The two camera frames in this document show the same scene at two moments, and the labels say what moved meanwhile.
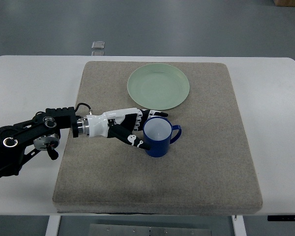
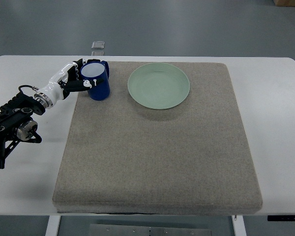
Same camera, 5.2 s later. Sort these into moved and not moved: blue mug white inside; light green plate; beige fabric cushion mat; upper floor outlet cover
Moved: blue mug white inside
Not moved: light green plate; upper floor outlet cover; beige fabric cushion mat
